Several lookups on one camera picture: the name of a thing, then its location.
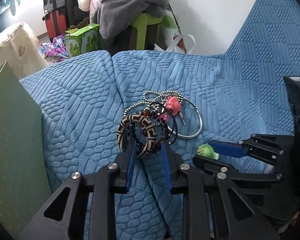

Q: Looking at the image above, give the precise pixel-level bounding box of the silver bangle bracelet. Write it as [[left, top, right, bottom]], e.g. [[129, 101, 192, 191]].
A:
[[165, 96, 203, 140]]

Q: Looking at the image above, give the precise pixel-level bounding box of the pale green jewelry box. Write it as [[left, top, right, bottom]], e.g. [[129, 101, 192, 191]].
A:
[[0, 62, 52, 239]]

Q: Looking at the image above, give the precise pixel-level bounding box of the green toy ring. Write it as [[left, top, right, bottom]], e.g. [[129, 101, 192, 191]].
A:
[[197, 143, 220, 160]]

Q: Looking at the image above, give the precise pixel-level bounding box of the green cardboard box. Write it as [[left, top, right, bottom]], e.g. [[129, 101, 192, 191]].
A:
[[65, 23, 101, 58]]

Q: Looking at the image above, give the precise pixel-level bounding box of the pink flower hair tie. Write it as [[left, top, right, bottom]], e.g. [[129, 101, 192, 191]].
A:
[[158, 96, 187, 126]]

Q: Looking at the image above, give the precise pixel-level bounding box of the white tote bag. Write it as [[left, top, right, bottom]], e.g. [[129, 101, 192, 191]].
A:
[[154, 34, 196, 54]]

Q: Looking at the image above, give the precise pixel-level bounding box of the patterned black beige bangle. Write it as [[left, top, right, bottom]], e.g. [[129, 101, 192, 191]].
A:
[[116, 114, 157, 158]]

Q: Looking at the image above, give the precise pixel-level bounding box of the colourful crumpled wrapper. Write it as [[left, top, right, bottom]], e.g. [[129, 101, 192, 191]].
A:
[[40, 34, 69, 63]]

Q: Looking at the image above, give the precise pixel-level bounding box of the black beaded bracelet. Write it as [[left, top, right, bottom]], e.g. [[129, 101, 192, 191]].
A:
[[125, 102, 179, 155]]

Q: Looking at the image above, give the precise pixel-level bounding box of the blue textured bed blanket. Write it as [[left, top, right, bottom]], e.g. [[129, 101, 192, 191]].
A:
[[19, 0, 300, 239]]

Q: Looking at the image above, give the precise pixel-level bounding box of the green plastic stool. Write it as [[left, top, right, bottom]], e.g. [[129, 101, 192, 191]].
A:
[[110, 12, 165, 54]]

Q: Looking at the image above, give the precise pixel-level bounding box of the silver bead chain necklace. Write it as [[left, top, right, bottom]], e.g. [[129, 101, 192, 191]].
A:
[[123, 89, 184, 117]]

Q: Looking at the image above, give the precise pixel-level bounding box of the cream floral covered table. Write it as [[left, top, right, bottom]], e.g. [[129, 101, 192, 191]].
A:
[[0, 22, 47, 79]]

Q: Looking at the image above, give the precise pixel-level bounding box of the grey fleece blanket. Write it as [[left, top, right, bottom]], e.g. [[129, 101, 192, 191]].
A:
[[92, 0, 168, 41]]

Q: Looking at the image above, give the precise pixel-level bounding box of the red suitcase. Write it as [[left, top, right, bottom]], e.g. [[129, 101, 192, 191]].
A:
[[42, 8, 68, 40]]

